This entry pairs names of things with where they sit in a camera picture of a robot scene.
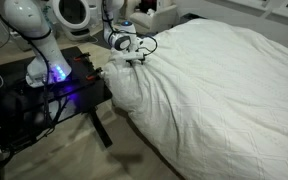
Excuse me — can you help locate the white quilted duvet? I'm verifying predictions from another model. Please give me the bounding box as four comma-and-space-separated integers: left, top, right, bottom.
102, 18, 288, 180

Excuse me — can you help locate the orange black clamp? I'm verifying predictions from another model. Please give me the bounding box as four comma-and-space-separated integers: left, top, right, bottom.
72, 52, 92, 63
85, 66, 104, 81

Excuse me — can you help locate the black robot table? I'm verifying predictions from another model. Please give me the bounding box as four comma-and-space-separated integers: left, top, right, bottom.
0, 45, 114, 150

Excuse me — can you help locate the dark floor mat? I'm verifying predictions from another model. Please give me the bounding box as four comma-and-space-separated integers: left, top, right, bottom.
91, 25, 132, 51

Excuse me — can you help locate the white armchair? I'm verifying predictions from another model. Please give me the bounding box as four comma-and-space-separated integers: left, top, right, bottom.
129, 3, 180, 35

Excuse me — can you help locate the small white bin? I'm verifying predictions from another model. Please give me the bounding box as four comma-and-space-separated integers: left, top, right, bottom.
88, 4, 100, 28

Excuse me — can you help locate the round white appliance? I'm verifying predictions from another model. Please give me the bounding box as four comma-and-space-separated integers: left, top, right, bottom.
51, 0, 92, 42

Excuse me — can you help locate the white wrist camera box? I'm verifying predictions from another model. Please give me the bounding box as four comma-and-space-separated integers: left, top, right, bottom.
121, 49, 146, 63

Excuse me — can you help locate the thin black camera cable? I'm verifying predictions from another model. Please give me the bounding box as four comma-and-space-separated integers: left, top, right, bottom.
101, 0, 159, 57

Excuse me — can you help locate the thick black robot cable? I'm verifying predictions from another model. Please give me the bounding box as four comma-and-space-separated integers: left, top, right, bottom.
0, 0, 72, 134

